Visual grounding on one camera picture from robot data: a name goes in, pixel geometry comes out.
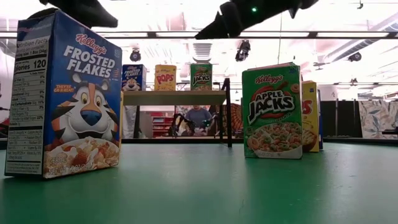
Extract leaf pattern curtain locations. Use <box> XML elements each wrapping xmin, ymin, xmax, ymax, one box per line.
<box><xmin>358</xmin><ymin>100</ymin><xmax>398</xmax><ymax>140</ymax></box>

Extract person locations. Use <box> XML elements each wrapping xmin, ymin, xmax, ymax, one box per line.
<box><xmin>185</xmin><ymin>105</ymin><xmax>213</xmax><ymax>137</ymax></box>

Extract green table mat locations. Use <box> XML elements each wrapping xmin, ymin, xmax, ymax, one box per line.
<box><xmin>0</xmin><ymin>141</ymin><xmax>398</xmax><ymax>224</ymax></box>

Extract black partition panel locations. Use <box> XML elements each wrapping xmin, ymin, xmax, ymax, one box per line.
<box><xmin>322</xmin><ymin>99</ymin><xmax>363</xmax><ymax>138</ymax></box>

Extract dark rounded fixture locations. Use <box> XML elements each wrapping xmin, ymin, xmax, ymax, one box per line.
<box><xmin>27</xmin><ymin>7</ymin><xmax>60</xmax><ymax>20</ymax></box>

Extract blue Frosted Flakes cereal box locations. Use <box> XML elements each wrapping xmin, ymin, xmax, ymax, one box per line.
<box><xmin>4</xmin><ymin>9</ymin><xmax>123</xmax><ymax>180</ymax></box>
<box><xmin>121</xmin><ymin>63</ymin><xmax>147</xmax><ymax>91</ymax></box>
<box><xmin>317</xmin><ymin>89</ymin><xmax>324</xmax><ymax>151</ymax></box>

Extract red storage rack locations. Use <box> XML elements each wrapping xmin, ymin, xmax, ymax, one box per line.
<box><xmin>151</xmin><ymin>112</ymin><xmax>175</xmax><ymax>138</ymax></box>

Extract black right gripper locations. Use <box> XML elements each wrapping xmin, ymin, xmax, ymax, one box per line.
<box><xmin>195</xmin><ymin>0</ymin><xmax>299</xmax><ymax>40</ymax></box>

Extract ceiling air vent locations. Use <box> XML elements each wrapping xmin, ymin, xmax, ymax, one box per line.
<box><xmin>192</xmin><ymin>42</ymin><xmax>213</xmax><ymax>63</ymax></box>

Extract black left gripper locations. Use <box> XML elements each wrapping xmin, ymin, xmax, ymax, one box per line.
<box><xmin>39</xmin><ymin>0</ymin><xmax>118</xmax><ymax>29</ymax></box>

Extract green Apple Jacks cereal box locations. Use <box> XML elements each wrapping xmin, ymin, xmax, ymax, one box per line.
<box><xmin>241</xmin><ymin>62</ymin><xmax>303</xmax><ymax>160</ymax></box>
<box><xmin>190</xmin><ymin>63</ymin><xmax>213</xmax><ymax>91</ymax></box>

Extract ceiling air duct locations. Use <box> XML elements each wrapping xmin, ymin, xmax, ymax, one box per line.
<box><xmin>322</xmin><ymin>14</ymin><xmax>398</xmax><ymax>63</ymax></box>

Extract wooden shelf black metal legs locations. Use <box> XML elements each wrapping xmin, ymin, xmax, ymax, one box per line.
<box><xmin>122</xmin><ymin>77</ymin><xmax>233</xmax><ymax>148</ymax></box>

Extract overhead light bar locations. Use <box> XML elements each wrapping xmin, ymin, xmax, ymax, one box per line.
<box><xmin>0</xmin><ymin>30</ymin><xmax>398</xmax><ymax>40</ymax></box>

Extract orange striped cloth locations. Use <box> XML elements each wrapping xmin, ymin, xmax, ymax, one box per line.
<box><xmin>231</xmin><ymin>103</ymin><xmax>244</xmax><ymax>138</ymax></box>

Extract white hanging cloth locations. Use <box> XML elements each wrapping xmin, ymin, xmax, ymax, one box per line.
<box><xmin>123</xmin><ymin>105</ymin><xmax>137</xmax><ymax>139</ymax></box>

